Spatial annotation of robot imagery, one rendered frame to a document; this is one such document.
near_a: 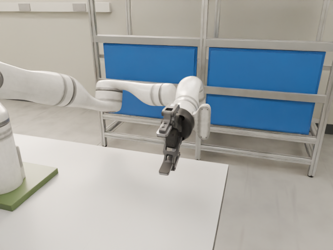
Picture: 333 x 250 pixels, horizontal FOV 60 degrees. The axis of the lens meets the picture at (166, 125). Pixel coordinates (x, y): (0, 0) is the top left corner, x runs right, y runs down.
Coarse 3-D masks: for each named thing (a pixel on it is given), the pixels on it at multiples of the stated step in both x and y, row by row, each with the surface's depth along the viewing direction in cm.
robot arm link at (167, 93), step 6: (162, 84) 86; (168, 84) 86; (162, 90) 85; (168, 90) 85; (174, 90) 87; (162, 96) 85; (168, 96) 85; (174, 96) 86; (204, 96) 83; (162, 102) 86; (168, 102) 85; (204, 102) 83
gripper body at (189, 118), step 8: (184, 112) 66; (176, 120) 62; (184, 120) 65; (192, 120) 67; (184, 128) 66; (192, 128) 67; (168, 136) 62; (176, 136) 63; (184, 136) 67; (168, 144) 63; (176, 144) 64
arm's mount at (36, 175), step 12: (24, 168) 82; (36, 168) 82; (48, 168) 82; (24, 180) 76; (36, 180) 76; (48, 180) 79; (12, 192) 71; (24, 192) 71; (0, 204) 68; (12, 204) 67
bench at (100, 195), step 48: (48, 144) 100; (48, 192) 74; (96, 192) 74; (144, 192) 74; (192, 192) 74; (0, 240) 59; (48, 240) 59; (96, 240) 59; (144, 240) 59; (192, 240) 59
